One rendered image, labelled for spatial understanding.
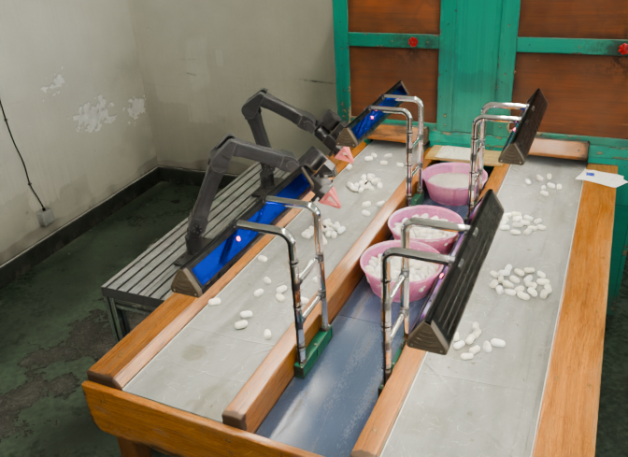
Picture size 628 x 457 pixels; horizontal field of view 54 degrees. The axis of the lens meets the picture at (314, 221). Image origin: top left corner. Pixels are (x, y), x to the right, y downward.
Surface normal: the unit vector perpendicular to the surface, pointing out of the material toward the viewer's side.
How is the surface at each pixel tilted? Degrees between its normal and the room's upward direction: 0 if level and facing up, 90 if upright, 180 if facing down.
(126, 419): 90
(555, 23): 90
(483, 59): 90
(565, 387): 0
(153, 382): 0
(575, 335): 0
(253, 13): 90
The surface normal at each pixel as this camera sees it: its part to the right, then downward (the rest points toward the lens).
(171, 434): -0.42, 0.45
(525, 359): -0.06, -0.88
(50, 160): 0.92, 0.13
